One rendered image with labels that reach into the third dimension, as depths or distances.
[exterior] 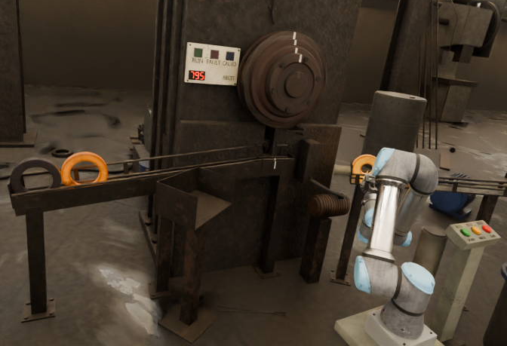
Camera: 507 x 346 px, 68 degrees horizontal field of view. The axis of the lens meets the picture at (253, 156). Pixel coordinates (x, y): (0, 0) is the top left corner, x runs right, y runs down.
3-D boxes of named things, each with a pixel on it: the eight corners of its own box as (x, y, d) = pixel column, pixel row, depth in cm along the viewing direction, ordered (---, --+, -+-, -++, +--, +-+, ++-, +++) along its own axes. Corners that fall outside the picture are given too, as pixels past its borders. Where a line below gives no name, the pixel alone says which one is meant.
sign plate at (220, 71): (184, 81, 178) (187, 42, 173) (235, 84, 190) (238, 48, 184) (185, 82, 176) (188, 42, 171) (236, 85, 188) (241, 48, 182)
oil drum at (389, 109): (348, 158, 475) (364, 87, 448) (384, 157, 501) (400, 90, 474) (382, 176, 425) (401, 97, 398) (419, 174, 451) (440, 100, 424)
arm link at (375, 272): (398, 302, 127) (422, 150, 139) (354, 290, 129) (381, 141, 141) (389, 298, 139) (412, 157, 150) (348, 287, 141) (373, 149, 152)
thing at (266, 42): (232, 124, 187) (244, 24, 172) (311, 125, 207) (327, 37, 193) (238, 127, 181) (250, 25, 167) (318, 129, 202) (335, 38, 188)
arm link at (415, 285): (429, 317, 129) (442, 286, 124) (389, 307, 131) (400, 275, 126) (422, 295, 140) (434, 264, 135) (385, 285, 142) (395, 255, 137)
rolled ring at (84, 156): (102, 197, 167) (101, 194, 169) (113, 158, 163) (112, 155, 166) (56, 190, 157) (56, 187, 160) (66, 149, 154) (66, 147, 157)
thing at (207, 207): (148, 330, 168) (155, 181, 147) (185, 299, 191) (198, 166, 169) (183, 352, 159) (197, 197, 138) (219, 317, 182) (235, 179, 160)
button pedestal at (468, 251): (409, 331, 190) (444, 221, 171) (441, 320, 200) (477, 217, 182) (435, 355, 176) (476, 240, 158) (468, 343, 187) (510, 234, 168)
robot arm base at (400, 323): (431, 334, 136) (440, 312, 132) (400, 343, 129) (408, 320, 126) (400, 304, 148) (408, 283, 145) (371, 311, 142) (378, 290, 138)
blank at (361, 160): (353, 153, 205) (353, 154, 202) (382, 154, 203) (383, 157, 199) (350, 179, 209) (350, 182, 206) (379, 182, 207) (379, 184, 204)
